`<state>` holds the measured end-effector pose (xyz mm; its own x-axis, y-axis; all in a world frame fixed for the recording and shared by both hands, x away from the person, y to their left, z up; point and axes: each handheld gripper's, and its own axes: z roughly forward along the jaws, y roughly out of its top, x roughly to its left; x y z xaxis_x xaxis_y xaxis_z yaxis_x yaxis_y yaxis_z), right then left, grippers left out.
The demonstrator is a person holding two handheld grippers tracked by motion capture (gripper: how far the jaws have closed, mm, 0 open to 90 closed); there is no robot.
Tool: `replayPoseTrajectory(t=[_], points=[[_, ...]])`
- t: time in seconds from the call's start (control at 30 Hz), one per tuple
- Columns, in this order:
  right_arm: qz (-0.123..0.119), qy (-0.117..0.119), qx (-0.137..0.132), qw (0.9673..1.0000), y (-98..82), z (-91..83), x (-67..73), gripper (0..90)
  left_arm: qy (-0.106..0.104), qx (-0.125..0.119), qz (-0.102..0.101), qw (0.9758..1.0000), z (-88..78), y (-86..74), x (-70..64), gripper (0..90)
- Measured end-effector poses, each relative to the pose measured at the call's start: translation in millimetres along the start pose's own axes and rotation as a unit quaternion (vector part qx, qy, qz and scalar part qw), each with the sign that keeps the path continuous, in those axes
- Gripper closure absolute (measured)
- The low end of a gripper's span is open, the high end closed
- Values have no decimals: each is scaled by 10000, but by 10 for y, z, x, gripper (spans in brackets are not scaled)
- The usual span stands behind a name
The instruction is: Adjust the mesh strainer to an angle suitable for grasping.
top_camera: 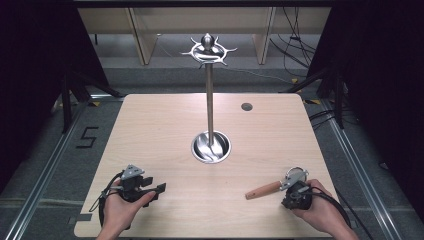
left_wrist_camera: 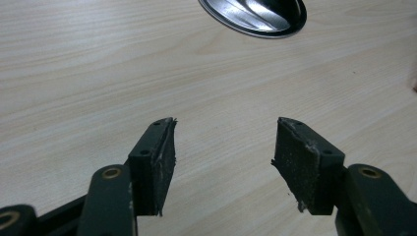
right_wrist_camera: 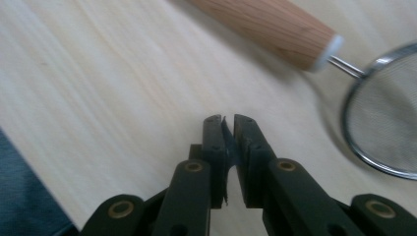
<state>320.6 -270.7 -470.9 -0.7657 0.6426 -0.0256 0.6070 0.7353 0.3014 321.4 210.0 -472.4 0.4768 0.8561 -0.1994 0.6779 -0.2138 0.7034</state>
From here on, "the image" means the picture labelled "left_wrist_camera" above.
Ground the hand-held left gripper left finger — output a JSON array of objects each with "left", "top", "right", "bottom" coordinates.
[{"left": 127, "top": 116, "right": 178, "bottom": 217}]

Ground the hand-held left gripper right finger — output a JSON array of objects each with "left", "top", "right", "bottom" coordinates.
[{"left": 270, "top": 116, "right": 346, "bottom": 216}]

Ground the shiny metal bowl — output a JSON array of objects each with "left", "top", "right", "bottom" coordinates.
[{"left": 198, "top": 0, "right": 308, "bottom": 39}]

